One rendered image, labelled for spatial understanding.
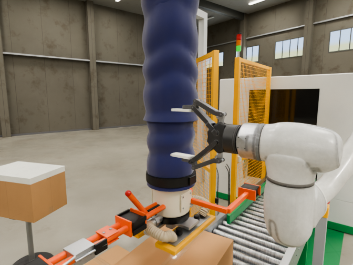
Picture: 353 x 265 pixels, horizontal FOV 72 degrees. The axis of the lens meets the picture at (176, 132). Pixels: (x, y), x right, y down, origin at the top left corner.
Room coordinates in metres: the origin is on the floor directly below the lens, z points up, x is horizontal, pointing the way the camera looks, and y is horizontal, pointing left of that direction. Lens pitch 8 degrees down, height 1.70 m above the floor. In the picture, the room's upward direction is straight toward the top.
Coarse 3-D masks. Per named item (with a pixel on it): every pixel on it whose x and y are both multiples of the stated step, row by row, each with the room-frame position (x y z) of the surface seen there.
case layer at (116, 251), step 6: (108, 252) 1.67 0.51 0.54; (114, 252) 1.67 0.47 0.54; (120, 252) 1.67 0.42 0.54; (126, 252) 1.67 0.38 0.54; (96, 258) 1.60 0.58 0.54; (102, 258) 1.60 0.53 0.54; (108, 258) 1.60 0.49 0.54; (114, 258) 1.60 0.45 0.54; (120, 258) 1.60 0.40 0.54; (84, 264) 1.54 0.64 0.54; (90, 264) 1.54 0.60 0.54; (96, 264) 1.54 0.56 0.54; (102, 264) 1.54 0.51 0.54; (108, 264) 1.54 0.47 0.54
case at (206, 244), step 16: (192, 240) 1.19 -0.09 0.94; (208, 240) 1.19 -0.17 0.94; (224, 240) 1.19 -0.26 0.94; (128, 256) 1.06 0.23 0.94; (144, 256) 1.06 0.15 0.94; (160, 256) 1.06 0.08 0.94; (176, 256) 1.06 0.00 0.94; (192, 256) 1.06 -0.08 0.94; (208, 256) 1.06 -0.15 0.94; (224, 256) 1.09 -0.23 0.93
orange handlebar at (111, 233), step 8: (192, 200) 1.03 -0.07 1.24; (200, 200) 1.02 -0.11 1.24; (240, 200) 1.02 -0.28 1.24; (160, 208) 0.95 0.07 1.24; (208, 208) 0.98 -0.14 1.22; (216, 208) 0.96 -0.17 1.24; (224, 208) 0.94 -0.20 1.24; (232, 208) 0.95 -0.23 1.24; (120, 224) 0.83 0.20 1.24; (96, 232) 0.76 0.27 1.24; (104, 232) 0.75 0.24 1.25; (112, 232) 0.76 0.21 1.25; (120, 232) 0.78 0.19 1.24; (88, 240) 0.72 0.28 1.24; (96, 240) 0.74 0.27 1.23; (112, 240) 0.75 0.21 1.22; (56, 256) 0.64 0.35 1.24; (64, 256) 0.65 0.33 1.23; (56, 264) 0.61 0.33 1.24
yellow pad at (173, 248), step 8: (192, 216) 1.11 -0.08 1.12; (200, 216) 1.10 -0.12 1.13; (208, 216) 1.10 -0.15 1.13; (200, 224) 1.03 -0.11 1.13; (208, 224) 1.05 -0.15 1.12; (176, 232) 0.94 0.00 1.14; (184, 232) 0.96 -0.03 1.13; (192, 232) 0.97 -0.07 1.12; (200, 232) 0.99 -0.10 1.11; (176, 240) 0.90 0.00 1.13; (184, 240) 0.91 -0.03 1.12; (160, 248) 0.88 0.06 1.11; (168, 248) 0.86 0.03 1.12; (176, 248) 0.86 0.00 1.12
